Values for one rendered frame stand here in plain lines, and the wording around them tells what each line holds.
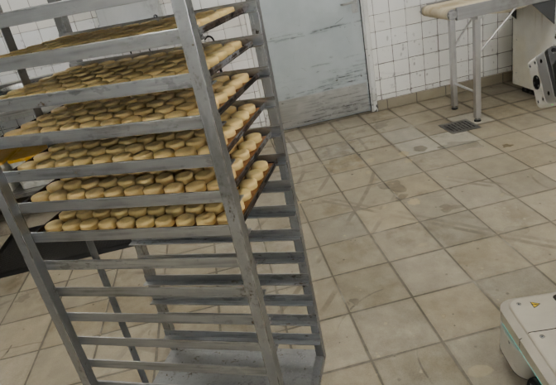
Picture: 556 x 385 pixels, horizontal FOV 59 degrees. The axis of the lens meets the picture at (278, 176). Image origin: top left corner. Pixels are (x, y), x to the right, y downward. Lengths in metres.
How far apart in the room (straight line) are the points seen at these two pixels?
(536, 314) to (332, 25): 3.34
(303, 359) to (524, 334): 0.77
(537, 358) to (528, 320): 0.15
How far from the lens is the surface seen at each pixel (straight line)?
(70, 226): 1.42
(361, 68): 4.79
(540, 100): 1.36
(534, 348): 1.84
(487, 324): 2.27
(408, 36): 4.88
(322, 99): 4.74
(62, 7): 1.14
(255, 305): 1.23
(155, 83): 1.07
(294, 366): 1.93
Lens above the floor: 1.51
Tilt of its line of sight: 24 degrees down
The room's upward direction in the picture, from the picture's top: 11 degrees counter-clockwise
